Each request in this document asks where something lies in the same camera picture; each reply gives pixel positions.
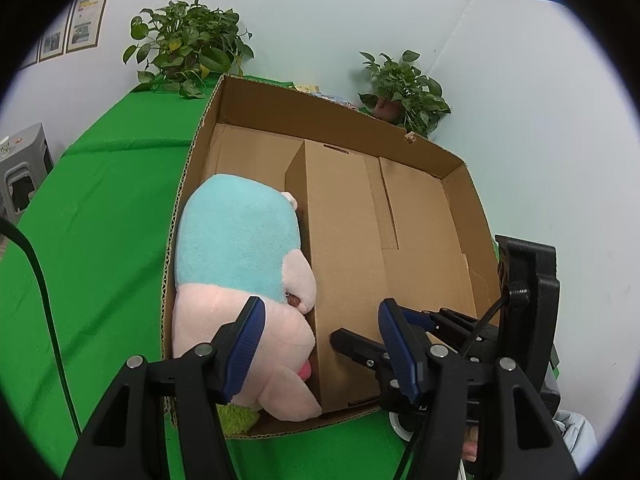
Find white hair dryer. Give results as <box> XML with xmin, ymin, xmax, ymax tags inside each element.
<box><xmin>388</xmin><ymin>412</ymin><xmax>414</xmax><ymax>442</ymax></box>

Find person's right hand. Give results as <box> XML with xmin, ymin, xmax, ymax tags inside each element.
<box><xmin>462</xmin><ymin>427</ymin><xmax>478</xmax><ymax>462</ymax></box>

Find large open cardboard tray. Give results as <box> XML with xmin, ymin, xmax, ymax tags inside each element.
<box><xmin>162</xmin><ymin>76</ymin><xmax>500</xmax><ymax>439</ymax></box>

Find pink and teal plush toy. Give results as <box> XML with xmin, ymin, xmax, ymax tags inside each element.
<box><xmin>171</xmin><ymin>174</ymin><xmax>322</xmax><ymax>422</ymax></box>

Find green tablecloth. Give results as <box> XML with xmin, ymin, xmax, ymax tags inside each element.
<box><xmin>0</xmin><ymin>74</ymin><xmax>417</xmax><ymax>480</ymax></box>

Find right potted green plant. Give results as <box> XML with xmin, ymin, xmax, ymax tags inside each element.
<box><xmin>358</xmin><ymin>50</ymin><xmax>451</xmax><ymax>139</ymax></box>

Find potted green plant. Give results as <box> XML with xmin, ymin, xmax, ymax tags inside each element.
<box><xmin>358</xmin><ymin>50</ymin><xmax>451</xmax><ymax>139</ymax></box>
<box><xmin>122</xmin><ymin>0</ymin><xmax>254</xmax><ymax>100</ymax></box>

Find grey plastic stool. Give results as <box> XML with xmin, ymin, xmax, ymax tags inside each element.
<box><xmin>1</xmin><ymin>122</ymin><xmax>53</xmax><ymax>223</ymax></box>

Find left potted green plant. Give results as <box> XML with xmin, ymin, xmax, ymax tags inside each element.
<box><xmin>122</xmin><ymin>0</ymin><xmax>254</xmax><ymax>100</ymax></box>

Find black cable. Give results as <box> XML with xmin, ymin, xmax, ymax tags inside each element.
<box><xmin>0</xmin><ymin>216</ymin><xmax>83</xmax><ymax>438</ymax></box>

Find framed certificates on wall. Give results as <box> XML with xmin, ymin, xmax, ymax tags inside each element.
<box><xmin>20</xmin><ymin>0</ymin><xmax>107</xmax><ymax>70</ymax></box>

